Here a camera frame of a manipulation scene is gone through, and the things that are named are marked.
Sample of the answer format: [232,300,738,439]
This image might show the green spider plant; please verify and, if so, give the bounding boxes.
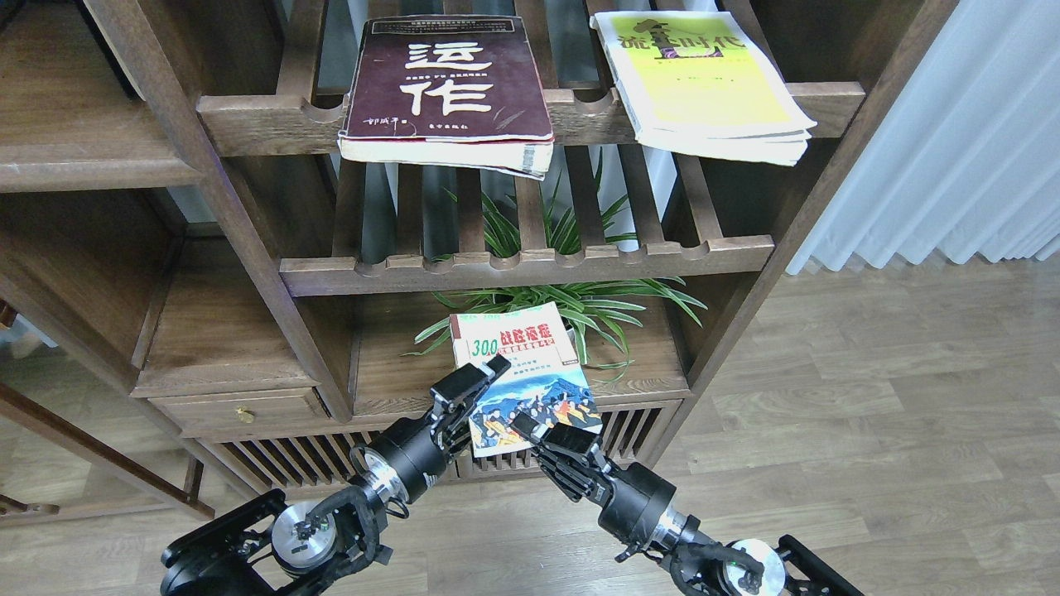
[402,182,708,376]

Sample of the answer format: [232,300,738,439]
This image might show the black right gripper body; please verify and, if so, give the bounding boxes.
[534,426,692,551]

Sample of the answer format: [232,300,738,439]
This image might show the wooden side table frame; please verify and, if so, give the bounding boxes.
[1,384,214,526]

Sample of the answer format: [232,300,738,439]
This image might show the yellow cover book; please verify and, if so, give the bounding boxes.
[590,11,814,166]

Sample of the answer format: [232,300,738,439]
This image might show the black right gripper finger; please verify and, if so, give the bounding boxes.
[510,411,552,444]

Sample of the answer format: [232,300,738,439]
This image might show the colourful small paperback book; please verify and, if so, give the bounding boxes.
[448,302,603,458]

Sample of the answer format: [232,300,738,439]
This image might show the white curtain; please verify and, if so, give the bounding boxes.
[787,1,1059,275]

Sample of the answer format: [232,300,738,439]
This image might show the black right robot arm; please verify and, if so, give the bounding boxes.
[512,411,860,595]

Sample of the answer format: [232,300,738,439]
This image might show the dark wooden bookshelf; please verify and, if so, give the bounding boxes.
[2,1,956,497]

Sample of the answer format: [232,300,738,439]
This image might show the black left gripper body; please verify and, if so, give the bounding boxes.
[355,368,491,504]

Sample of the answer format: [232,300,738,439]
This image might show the maroon book white characters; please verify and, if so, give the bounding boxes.
[338,15,554,180]

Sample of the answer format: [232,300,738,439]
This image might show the brass drawer knob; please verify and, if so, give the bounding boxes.
[235,406,255,424]

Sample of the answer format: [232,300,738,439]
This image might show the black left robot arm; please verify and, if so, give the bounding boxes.
[160,355,510,595]

